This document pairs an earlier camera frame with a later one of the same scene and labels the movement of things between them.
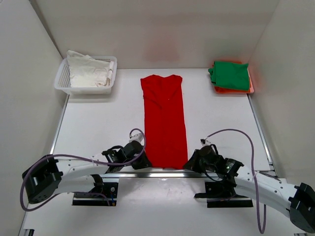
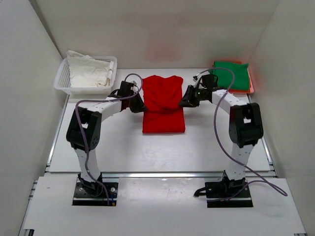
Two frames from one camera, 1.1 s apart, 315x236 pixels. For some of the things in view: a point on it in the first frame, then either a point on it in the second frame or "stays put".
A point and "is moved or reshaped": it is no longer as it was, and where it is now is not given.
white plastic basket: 63,80 stays put
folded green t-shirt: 230,75 stays put
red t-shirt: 165,126 is moved or reshaped
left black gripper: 144,162 -> 141,107
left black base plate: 104,195 stays put
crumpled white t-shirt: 86,72 stays put
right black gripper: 192,164 -> 188,101
